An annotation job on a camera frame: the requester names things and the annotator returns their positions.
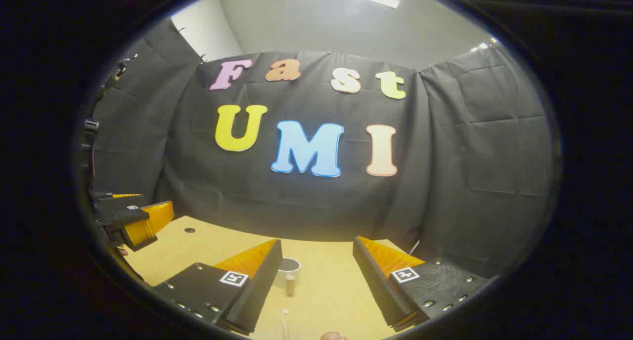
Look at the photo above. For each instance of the cream toothbrush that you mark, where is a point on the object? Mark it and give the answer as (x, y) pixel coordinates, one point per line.
(285, 325)

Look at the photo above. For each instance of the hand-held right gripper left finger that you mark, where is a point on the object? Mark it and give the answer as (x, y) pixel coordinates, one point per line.
(262, 285)

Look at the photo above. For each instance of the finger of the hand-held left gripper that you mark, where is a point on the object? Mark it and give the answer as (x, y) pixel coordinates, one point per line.
(148, 224)
(126, 195)

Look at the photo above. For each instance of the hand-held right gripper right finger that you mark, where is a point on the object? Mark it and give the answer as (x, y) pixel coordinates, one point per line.
(376, 285)

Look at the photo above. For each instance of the black backdrop cloth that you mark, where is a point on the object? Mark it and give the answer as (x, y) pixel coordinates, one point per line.
(306, 206)

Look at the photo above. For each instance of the black backdrop stand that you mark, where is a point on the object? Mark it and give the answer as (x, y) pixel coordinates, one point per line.
(92, 124)

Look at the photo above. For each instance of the light wooden desktop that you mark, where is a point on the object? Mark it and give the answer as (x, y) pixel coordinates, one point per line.
(326, 290)

